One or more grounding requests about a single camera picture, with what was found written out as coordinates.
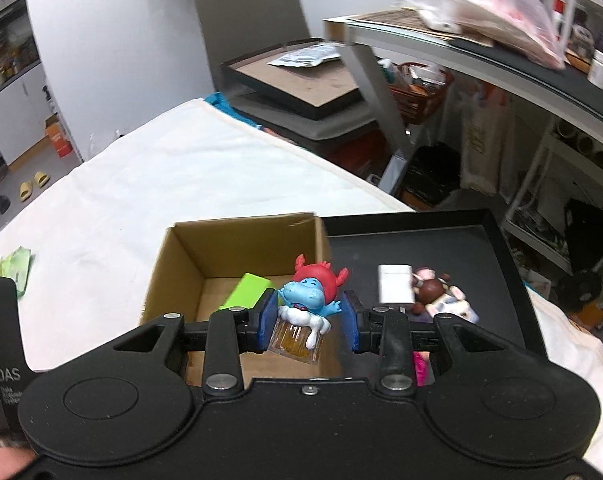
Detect green block toy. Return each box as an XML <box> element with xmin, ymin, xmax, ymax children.
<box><xmin>220</xmin><ymin>272</ymin><xmax>277</xmax><ymax>311</ymax></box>

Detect clear plastic bag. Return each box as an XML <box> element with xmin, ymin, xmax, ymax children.
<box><xmin>356</xmin><ymin>0</ymin><xmax>567</xmax><ymax>71</ymax></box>

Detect teal cloth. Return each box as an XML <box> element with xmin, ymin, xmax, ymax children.
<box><xmin>204</xmin><ymin>92</ymin><xmax>262</xmax><ymax>127</ymax></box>

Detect black tray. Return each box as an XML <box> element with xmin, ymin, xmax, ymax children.
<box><xmin>321</xmin><ymin>209</ymin><xmax>552</xmax><ymax>387</ymax></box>

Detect lavender toy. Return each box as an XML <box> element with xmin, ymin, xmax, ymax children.
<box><xmin>434</xmin><ymin>282</ymin><xmax>481</xmax><ymax>325</ymax></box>

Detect orange box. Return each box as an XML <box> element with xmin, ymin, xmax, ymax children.
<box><xmin>44</xmin><ymin>115</ymin><xmax>75</xmax><ymax>158</ymax></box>

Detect pink figurine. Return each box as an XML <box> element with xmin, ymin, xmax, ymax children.
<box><xmin>412</xmin><ymin>352</ymin><xmax>435</xmax><ymax>387</ymax></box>

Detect brown board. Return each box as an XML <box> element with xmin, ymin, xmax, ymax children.
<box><xmin>346</xmin><ymin>7</ymin><xmax>492</xmax><ymax>48</ymax></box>

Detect white cabinet with shelves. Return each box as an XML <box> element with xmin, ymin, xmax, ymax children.
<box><xmin>0</xmin><ymin>0</ymin><xmax>57</xmax><ymax>191</ymax></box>

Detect white charger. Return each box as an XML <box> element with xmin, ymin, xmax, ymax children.
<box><xmin>377</xmin><ymin>263</ymin><xmax>416</xmax><ymax>306</ymax></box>

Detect black box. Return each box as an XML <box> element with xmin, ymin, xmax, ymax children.
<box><xmin>564</xmin><ymin>199</ymin><xmax>603</xmax><ymax>261</ymax></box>

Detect black bag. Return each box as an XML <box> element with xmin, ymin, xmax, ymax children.
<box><xmin>401</xmin><ymin>142</ymin><xmax>462</xmax><ymax>207</ymax></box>

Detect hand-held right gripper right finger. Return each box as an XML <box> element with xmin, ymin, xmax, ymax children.
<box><xmin>342</xmin><ymin>290</ymin><xmax>549</xmax><ymax>394</ymax></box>

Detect white printed packet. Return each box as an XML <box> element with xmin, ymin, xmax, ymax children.
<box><xmin>266</xmin><ymin>42</ymin><xmax>342</xmax><ymax>68</ymax></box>

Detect blue hippo figurine red hair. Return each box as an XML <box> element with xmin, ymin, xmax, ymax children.
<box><xmin>268</xmin><ymin>254</ymin><xmax>352</xmax><ymax>367</ymax></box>

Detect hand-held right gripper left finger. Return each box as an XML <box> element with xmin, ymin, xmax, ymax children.
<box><xmin>112</xmin><ymin>290</ymin><xmax>282</xmax><ymax>394</ymax></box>

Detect grey desk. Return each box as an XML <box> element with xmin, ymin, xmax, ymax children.
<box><xmin>324</xmin><ymin>7</ymin><xmax>603</xmax><ymax>197</ymax></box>

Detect black desk mat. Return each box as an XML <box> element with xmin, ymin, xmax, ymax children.
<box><xmin>446</xmin><ymin>40</ymin><xmax>603</xmax><ymax>126</ymax></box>

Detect grey chair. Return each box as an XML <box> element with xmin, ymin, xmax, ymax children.
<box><xmin>192</xmin><ymin>0</ymin><xmax>382</xmax><ymax>144</ymax></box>

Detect brown cardboard box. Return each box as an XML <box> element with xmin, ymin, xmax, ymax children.
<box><xmin>139</xmin><ymin>212</ymin><xmax>343</xmax><ymax>389</ymax></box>

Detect brown bear figurine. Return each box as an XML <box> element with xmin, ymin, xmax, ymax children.
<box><xmin>411</xmin><ymin>267</ymin><xmax>455</xmax><ymax>320</ymax></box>

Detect white tote bag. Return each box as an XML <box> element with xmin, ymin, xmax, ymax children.
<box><xmin>454</xmin><ymin>85</ymin><xmax>512</xmax><ymax>196</ymax></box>

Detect white shelf rack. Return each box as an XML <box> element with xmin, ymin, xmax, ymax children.
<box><xmin>501</xmin><ymin>115</ymin><xmax>603</xmax><ymax>276</ymax></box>

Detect green wipes packet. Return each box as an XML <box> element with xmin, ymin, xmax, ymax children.
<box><xmin>0</xmin><ymin>246</ymin><xmax>36</xmax><ymax>293</ymax></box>

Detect black picture frame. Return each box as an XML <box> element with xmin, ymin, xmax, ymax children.
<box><xmin>220</xmin><ymin>37</ymin><xmax>377</xmax><ymax>121</ymax></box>

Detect reddish wicker basket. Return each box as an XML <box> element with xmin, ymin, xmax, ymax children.
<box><xmin>381</xmin><ymin>62</ymin><xmax>455</xmax><ymax>126</ymax></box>

